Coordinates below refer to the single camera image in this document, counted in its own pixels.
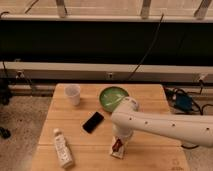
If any white plastic bottle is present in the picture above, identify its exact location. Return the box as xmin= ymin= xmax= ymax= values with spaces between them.
xmin=53 ymin=128 xmax=74 ymax=168

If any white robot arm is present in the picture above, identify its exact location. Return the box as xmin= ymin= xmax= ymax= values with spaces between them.
xmin=111 ymin=97 xmax=213 ymax=148

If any black object at left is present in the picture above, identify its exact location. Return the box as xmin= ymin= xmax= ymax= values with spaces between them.
xmin=0 ymin=127 xmax=11 ymax=139

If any wooden table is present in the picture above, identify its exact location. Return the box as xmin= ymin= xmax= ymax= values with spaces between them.
xmin=30 ymin=83 xmax=190 ymax=171

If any green bowl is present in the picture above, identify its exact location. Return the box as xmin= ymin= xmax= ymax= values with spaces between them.
xmin=99 ymin=86 xmax=129 ymax=112

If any blue power box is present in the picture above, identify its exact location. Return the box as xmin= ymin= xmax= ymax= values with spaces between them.
xmin=174 ymin=94 xmax=192 ymax=112

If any white plastic cup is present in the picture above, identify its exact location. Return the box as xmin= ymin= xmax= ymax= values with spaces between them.
xmin=64 ymin=84 xmax=81 ymax=106

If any black smartphone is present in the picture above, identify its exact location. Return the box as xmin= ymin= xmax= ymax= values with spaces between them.
xmin=83 ymin=112 xmax=104 ymax=133

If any black hanging cable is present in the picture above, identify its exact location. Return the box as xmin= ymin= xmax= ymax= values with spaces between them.
xmin=126 ymin=13 xmax=165 ymax=82

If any black floor cable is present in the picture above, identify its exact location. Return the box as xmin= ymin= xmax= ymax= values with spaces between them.
xmin=164 ymin=87 xmax=213 ymax=150

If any red pepper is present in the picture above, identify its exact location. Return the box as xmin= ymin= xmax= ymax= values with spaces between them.
xmin=112 ymin=139 xmax=123 ymax=152

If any white sponge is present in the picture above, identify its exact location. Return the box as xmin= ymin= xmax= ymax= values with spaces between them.
xmin=109 ymin=136 xmax=126 ymax=159

